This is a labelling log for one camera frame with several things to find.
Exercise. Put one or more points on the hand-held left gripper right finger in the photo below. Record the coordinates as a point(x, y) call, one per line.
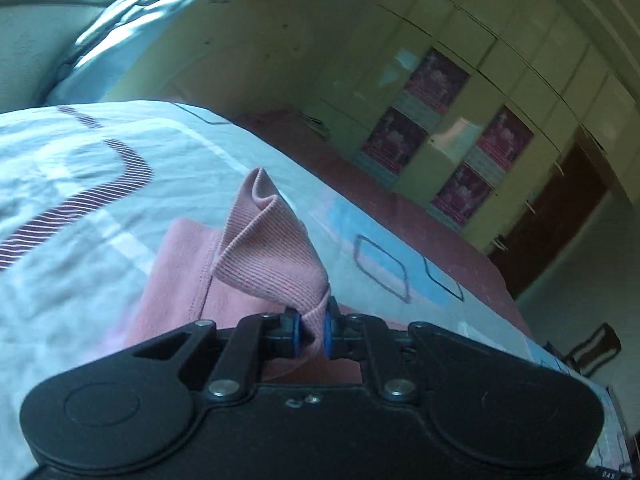
point(328, 332)

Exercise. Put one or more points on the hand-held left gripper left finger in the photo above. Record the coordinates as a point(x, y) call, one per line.
point(295, 334)

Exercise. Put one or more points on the pink ribbed garment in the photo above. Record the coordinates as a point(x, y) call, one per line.
point(270, 245)

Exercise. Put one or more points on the red bed cover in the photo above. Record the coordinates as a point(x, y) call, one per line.
point(400, 220)

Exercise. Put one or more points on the stack of papers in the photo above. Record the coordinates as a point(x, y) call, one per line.
point(317, 124)

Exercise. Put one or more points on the printed pastel bed sheet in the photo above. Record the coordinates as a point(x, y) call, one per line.
point(75, 260)

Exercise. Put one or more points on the dark brown door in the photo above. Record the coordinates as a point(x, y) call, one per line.
point(550, 210)

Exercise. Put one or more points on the dark wooden chair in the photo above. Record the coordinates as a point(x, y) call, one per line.
point(595, 346)

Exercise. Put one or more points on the pale green wardrobe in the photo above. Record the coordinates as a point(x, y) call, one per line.
point(500, 60)

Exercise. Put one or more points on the blue grey curtain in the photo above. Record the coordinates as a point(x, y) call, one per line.
point(125, 25)

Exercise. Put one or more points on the purple wall poster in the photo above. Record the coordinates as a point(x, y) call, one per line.
point(395, 141)
point(436, 81)
point(502, 142)
point(462, 192)

